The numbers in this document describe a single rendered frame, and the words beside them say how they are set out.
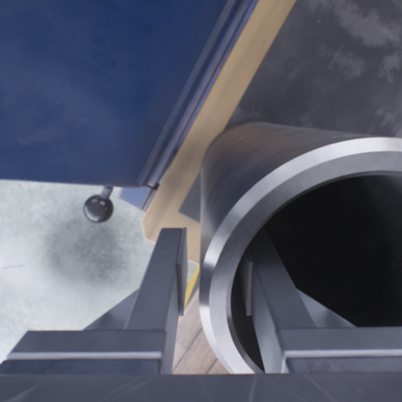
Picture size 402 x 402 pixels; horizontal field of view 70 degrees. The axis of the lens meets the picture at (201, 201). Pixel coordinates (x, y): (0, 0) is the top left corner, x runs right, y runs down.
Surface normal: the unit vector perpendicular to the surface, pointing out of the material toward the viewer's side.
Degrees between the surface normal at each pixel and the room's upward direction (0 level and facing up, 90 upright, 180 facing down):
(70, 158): 59
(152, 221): 0
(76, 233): 0
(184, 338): 0
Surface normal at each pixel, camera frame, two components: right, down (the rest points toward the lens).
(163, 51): 0.75, 0.54
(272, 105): 0.00, 0.28
